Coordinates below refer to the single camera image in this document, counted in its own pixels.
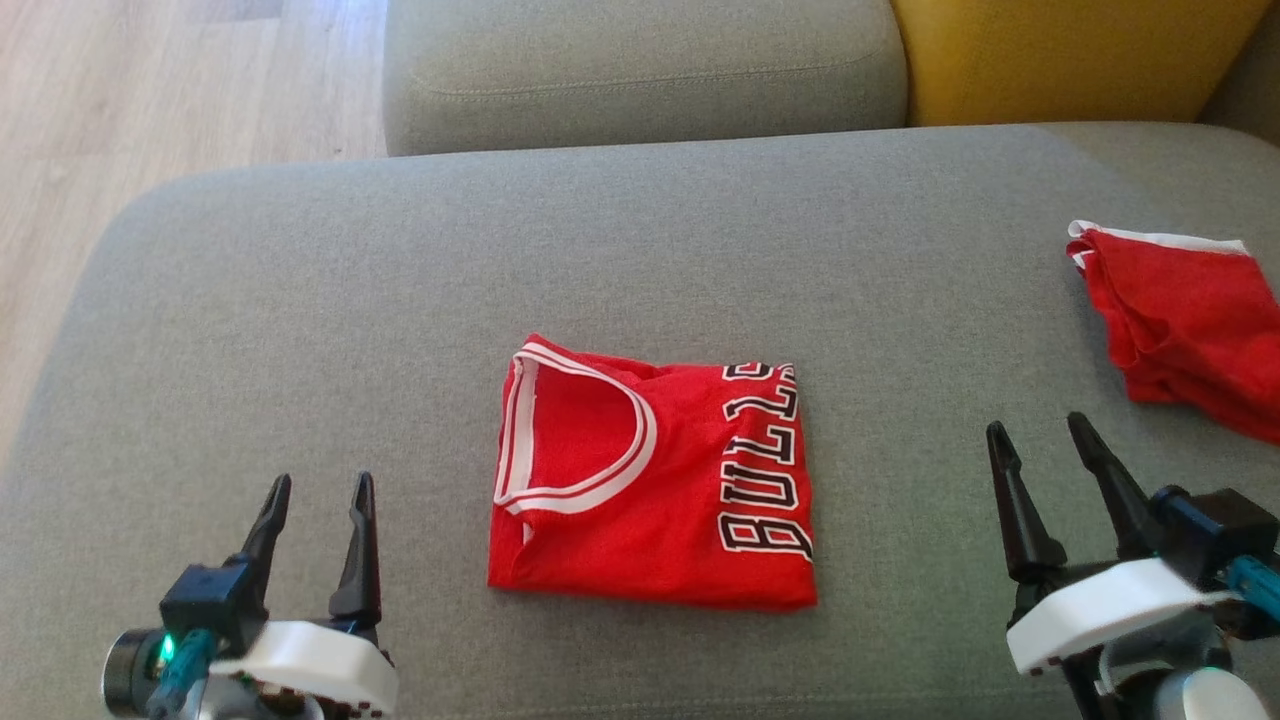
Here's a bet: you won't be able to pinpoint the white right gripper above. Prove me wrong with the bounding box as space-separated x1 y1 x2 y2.
986 412 1236 676

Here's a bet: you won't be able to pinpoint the large grey sofa seat cushion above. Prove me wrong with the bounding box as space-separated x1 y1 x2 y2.
0 122 1280 720

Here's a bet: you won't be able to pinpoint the grey sofa back cushion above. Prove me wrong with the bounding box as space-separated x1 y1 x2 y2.
383 0 909 158

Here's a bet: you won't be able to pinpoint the yellow sofa cushion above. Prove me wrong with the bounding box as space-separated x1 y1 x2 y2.
890 0 1273 128

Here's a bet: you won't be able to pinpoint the red and white basketball jersey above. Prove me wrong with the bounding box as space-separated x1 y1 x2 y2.
487 333 819 613

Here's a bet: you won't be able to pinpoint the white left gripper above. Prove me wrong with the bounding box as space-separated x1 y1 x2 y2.
208 471 399 720

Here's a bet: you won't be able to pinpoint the red shorts with white stripes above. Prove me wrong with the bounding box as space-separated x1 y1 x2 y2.
1066 220 1280 446

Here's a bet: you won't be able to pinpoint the right cable with teal connector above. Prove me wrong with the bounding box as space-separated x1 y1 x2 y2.
1220 555 1280 621

